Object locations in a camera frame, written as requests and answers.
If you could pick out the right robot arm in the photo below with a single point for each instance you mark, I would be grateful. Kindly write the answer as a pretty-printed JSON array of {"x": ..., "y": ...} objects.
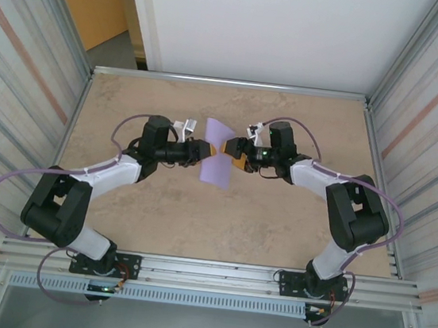
[{"x": 356, "y": 217}]

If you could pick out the long aluminium mounting rail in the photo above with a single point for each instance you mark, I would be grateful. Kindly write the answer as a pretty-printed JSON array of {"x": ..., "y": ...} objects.
[{"x": 209, "y": 275}]

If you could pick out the aluminium corner post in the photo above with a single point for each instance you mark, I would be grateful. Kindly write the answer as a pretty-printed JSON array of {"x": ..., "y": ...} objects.
[
  {"x": 69, "y": 29},
  {"x": 412, "y": 55}
]

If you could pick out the purple paper sheet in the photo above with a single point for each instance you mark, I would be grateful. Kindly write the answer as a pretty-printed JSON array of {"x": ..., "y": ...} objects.
[{"x": 216, "y": 171}]

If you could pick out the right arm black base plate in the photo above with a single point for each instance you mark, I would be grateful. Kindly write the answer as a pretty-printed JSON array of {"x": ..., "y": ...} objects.
[{"x": 289, "y": 278}]

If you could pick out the aluminium frame cross bar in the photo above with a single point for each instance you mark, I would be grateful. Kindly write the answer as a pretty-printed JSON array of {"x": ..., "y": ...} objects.
[{"x": 233, "y": 83}]

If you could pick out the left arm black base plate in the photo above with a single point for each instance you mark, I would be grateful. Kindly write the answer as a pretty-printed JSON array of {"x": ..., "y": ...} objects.
[{"x": 131, "y": 261}]

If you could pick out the aluminium side frame bar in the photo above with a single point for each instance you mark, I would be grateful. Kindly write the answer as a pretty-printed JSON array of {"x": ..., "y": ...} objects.
[
  {"x": 375, "y": 145},
  {"x": 78, "y": 103}
]

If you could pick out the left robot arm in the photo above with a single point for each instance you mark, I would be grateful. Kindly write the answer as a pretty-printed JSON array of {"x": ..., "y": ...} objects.
[{"x": 61, "y": 208}]

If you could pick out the small black controller board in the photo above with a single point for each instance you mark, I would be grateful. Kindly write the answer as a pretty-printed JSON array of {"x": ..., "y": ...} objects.
[
  {"x": 314, "y": 313},
  {"x": 101, "y": 289}
]

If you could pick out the white door frame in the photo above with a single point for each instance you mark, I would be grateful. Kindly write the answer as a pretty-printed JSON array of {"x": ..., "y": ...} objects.
[{"x": 145, "y": 15}]

